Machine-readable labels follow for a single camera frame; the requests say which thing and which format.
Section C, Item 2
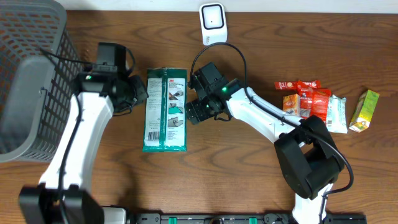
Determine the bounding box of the green snack bag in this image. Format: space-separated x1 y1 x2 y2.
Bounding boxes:
142 68 187 152

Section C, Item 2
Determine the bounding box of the orange snack box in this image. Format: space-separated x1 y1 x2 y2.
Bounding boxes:
282 94 300 116

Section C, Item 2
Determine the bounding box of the red snack stick packet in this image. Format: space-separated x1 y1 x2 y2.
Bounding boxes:
274 80 321 90

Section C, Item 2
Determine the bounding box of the red chips bag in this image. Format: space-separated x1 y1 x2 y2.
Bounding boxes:
297 80 331 123

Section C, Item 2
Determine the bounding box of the light blue snack packet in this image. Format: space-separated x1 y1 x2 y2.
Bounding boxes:
326 95 348 134

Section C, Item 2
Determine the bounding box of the green yellow juice carton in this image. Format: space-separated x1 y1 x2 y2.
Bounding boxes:
349 90 379 133

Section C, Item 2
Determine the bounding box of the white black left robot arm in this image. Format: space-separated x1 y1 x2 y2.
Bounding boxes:
19 42 148 224

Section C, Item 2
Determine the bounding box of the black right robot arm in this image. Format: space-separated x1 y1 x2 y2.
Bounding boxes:
186 63 346 223

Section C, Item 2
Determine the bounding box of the white barcode scanner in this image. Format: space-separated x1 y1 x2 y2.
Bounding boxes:
199 2 228 46

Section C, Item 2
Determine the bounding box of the grey plastic mesh basket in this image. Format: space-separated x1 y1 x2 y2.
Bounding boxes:
1 1 83 162

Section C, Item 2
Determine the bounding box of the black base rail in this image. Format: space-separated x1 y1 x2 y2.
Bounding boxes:
102 212 368 224

